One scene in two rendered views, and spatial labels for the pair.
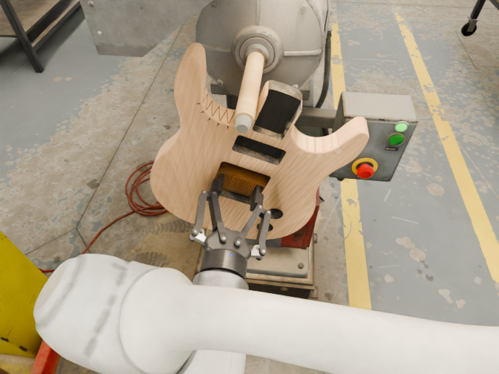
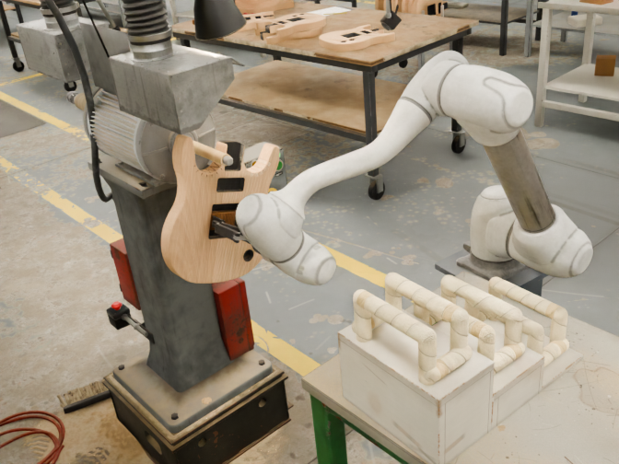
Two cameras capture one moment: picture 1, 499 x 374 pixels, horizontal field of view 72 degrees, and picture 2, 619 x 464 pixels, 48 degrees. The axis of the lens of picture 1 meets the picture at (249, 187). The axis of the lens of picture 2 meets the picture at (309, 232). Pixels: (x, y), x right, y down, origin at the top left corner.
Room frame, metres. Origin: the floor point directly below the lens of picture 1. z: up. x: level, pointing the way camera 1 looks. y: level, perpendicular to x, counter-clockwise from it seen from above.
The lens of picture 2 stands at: (-0.91, 1.07, 1.94)
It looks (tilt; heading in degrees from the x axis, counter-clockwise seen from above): 29 degrees down; 315
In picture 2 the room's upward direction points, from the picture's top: 6 degrees counter-clockwise
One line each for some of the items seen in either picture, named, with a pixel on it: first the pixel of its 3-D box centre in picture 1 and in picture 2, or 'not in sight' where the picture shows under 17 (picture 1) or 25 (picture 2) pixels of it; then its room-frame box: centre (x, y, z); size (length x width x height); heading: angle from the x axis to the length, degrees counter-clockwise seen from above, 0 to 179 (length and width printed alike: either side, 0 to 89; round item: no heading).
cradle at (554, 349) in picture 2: not in sight; (550, 353); (-0.45, -0.08, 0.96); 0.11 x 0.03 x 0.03; 81
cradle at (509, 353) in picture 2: not in sight; (503, 357); (-0.43, 0.08, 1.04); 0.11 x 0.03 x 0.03; 81
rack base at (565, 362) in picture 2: not in sight; (510, 343); (-0.36, -0.09, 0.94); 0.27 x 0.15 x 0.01; 171
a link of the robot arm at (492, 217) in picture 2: not in sight; (498, 221); (0.00, -0.70, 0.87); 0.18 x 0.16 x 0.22; 168
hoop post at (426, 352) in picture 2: not in sight; (426, 358); (-0.38, 0.28, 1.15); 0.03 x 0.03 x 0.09
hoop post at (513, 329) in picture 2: not in sight; (512, 334); (-0.42, 0.04, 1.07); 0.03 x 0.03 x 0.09
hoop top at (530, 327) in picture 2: not in sight; (502, 314); (-0.35, -0.05, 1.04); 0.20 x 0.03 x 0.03; 170
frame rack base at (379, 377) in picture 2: not in sight; (413, 380); (-0.30, 0.22, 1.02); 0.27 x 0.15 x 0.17; 171
